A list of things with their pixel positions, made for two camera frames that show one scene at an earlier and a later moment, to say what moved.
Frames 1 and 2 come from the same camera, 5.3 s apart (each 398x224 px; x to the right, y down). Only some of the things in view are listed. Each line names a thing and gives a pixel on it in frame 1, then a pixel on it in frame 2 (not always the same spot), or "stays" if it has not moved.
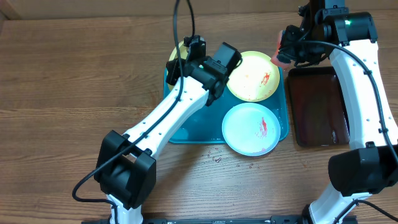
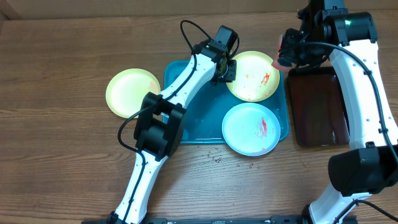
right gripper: (285, 54) stays
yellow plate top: (257, 78) stays
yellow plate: (183, 51) → (127, 89)
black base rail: (256, 219) stays
